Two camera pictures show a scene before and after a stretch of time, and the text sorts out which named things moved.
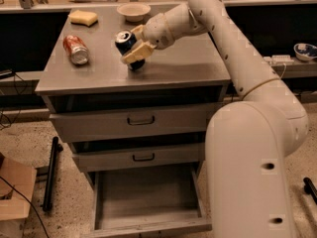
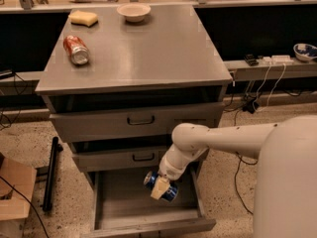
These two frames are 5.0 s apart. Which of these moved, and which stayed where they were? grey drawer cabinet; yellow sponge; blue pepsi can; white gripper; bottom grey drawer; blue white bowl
Moved: blue pepsi can; white gripper
Stayed: blue white bowl; yellow sponge; bottom grey drawer; grey drawer cabinet
